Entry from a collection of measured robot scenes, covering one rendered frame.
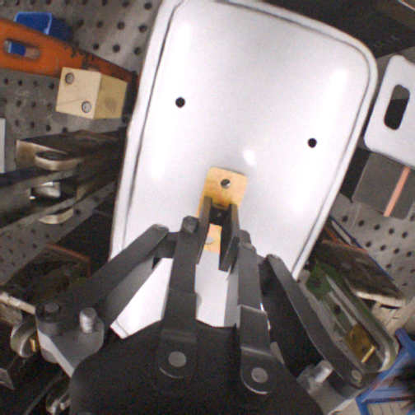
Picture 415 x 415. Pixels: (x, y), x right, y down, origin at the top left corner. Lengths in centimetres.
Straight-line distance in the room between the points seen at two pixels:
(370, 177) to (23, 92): 73
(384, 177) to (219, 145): 19
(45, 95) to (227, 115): 52
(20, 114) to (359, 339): 78
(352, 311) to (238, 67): 25
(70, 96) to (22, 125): 53
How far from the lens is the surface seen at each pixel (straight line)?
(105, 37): 62
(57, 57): 22
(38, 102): 70
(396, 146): 30
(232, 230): 18
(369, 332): 26
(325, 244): 37
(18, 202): 21
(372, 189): 32
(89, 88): 20
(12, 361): 37
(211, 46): 25
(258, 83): 24
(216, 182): 23
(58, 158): 22
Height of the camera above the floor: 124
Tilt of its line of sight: 70 degrees down
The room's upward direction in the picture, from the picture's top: 170 degrees counter-clockwise
